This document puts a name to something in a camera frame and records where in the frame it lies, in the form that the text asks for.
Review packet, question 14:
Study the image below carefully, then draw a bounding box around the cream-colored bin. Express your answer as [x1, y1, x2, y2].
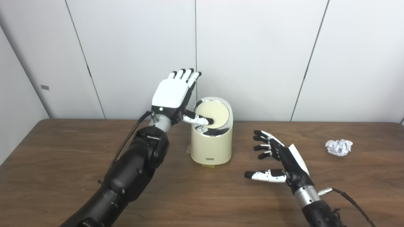
[190, 96, 234, 165]

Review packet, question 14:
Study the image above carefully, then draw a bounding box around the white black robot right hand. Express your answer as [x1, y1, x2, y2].
[244, 130, 314, 193]

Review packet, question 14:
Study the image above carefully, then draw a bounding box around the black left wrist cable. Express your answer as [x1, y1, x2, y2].
[109, 110, 152, 171]

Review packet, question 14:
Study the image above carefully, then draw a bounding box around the white paper ball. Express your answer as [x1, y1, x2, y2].
[325, 139, 353, 157]

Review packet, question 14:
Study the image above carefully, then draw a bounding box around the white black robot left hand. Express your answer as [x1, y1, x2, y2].
[151, 68, 214, 126]

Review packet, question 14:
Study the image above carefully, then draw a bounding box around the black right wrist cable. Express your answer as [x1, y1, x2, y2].
[318, 187, 376, 227]

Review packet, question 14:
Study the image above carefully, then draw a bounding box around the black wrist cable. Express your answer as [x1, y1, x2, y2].
[109, 110, 152, 171]
[318, 187, 376, 227]

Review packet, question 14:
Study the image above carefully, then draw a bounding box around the round cream bin lid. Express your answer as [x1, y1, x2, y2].
[193, 100, 230, 129]

